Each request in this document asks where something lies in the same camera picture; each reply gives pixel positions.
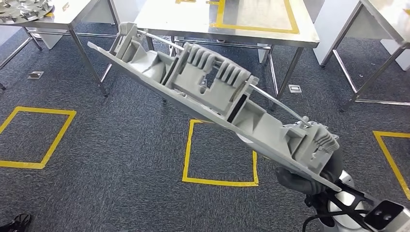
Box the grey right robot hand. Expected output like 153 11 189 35
275 147 344 196

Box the grey plastic wheel hubcap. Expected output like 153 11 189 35
87 21 343 193
0 0 55 25

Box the steel workbench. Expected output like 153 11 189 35
320 0 410 113
0 0 122 98
133 0 321 112

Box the yellow floor tape square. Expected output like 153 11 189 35
372 130 410 202

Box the white cabinet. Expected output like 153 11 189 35
37 0 142 50
313 0 410 72

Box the yellow tape rectangle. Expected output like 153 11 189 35
209 0 300 35

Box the person's shoe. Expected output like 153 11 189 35
0 213 32 232

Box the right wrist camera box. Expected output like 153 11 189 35
320 179 410 232

